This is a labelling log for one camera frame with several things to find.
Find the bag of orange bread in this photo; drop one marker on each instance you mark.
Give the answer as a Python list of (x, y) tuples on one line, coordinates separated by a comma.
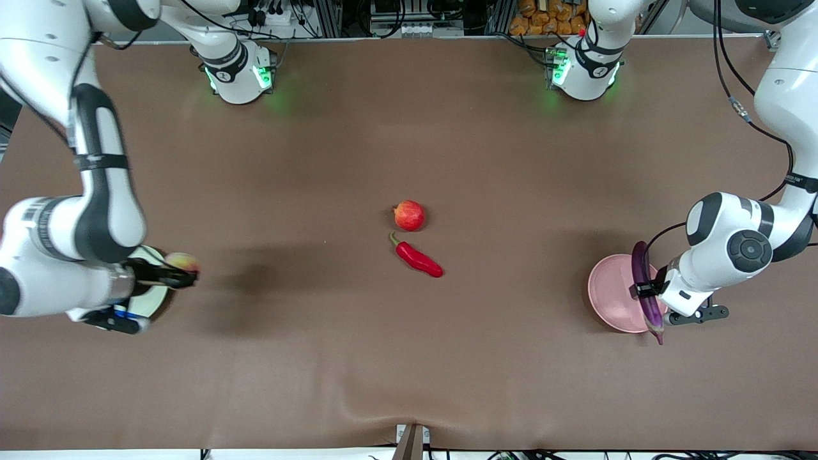
[(543, 22)]

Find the brown table mat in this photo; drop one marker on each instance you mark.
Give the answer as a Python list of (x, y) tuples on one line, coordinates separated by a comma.
[(319, 358)]

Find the yellow pink peach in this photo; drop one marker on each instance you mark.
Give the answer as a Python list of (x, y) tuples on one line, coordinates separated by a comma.
[(182, 262)]

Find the light green plate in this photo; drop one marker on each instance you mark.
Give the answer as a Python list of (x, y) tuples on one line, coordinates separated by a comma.
[(150, 303)]

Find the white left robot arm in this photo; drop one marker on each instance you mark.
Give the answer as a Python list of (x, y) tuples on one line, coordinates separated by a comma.
[(728, 223)]

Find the grey electronics unit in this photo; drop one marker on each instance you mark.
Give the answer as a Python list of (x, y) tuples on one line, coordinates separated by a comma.
[(415, 13)]

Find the white power strip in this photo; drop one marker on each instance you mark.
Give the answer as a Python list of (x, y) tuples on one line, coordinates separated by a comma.
[(275, 19)]

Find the grey metal post bracket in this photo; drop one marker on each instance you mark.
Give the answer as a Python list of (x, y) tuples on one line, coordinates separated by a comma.
[(412, 444)]

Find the red apple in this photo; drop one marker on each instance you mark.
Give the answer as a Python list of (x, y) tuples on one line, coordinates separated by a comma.
[(409, 216)]

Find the red chili pepper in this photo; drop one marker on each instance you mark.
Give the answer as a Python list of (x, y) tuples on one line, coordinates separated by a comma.
[(418, 259)]

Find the aluminium frame profile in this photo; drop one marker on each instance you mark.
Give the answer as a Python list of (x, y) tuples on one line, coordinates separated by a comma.
[(771, 39), (498, 16), (327, 16)]

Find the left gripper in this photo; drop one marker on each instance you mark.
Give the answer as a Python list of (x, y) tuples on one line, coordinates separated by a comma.
[(655, 279)]

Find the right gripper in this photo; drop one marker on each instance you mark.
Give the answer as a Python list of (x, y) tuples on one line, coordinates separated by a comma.
[(148, 273)]

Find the grey rounded seat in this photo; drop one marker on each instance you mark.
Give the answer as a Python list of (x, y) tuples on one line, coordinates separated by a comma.
[(702, 9)]

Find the purple eggplant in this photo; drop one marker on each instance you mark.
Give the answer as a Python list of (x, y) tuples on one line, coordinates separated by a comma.
[(641, 262)]

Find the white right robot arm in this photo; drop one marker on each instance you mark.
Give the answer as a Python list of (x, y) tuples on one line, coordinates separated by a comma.
[(102, 211)]

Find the pink plate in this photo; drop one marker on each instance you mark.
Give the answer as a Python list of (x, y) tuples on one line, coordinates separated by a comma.
[(610, 294)]

